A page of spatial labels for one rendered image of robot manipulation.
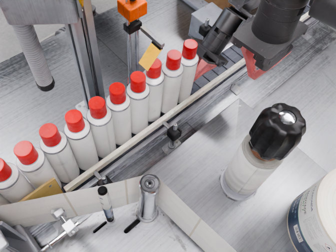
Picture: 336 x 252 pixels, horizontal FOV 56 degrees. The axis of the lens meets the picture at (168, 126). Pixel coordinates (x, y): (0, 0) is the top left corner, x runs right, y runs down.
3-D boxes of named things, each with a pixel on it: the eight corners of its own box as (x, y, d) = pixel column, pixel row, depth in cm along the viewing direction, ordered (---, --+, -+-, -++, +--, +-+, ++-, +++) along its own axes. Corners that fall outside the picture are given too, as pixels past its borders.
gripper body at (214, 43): (215, 65, 79) (233, 40, 76) (187, 42, 82) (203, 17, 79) (225, 67, 84) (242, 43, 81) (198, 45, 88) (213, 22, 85)
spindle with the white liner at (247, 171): (240, 208, 74) (293, 151, 48) (212, 181, 77) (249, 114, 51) (263, 184, 77) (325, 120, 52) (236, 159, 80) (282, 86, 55)
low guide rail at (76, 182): (67, 193, 71) (65, 190, 69) (64, 189, 71) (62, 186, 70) (325, 5, 114) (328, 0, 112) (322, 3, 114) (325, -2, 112)
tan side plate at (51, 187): (23, 223, 67) (8, 211, 59) (21, 220, 67) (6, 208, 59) (64, 193, 71) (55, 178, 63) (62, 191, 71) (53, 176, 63)
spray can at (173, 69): (164, 117, 85) (171, 66, 68) (154, 104, 87) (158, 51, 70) (180, 109, 87) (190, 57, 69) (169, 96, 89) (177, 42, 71)
